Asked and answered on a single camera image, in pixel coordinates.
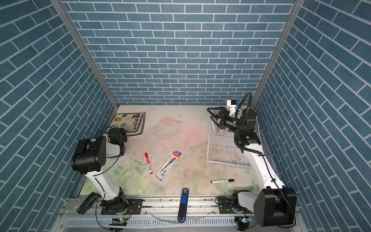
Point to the black clip on rail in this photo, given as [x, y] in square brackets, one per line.
[88, 203]

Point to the red marker pen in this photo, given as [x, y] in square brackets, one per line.
[148, 163]

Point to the circuit board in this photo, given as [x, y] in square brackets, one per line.
[244, 219]
[120, 222]

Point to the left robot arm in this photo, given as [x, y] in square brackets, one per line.
[89, 159]

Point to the white cable duct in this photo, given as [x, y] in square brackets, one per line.
[151, 222]

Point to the black square plate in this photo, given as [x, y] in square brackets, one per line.
[132, 123]

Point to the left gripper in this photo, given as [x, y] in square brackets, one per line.
[121, 131]

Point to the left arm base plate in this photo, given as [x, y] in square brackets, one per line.
[127, 207]

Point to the aluminium rail frame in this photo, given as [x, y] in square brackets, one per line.
[148, 213]

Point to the left circuit board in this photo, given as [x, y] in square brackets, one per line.
[120, 222]

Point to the pen package red blue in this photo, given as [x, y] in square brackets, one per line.
[168, 165]

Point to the white round plate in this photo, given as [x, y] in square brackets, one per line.
[215, 127]

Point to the right circuit board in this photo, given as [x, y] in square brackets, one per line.
[244, 219]

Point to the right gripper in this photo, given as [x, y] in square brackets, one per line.
[222, 125]

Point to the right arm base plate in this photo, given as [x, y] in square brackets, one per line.
[229, 205]

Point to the black white marker pen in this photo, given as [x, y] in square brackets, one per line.
[222, 181]

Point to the blue black handheld device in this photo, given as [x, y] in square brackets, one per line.
[183, 205]

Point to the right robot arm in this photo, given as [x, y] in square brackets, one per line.
[275, 204]

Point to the white wire dish rack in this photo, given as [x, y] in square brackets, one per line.
[234, 147]

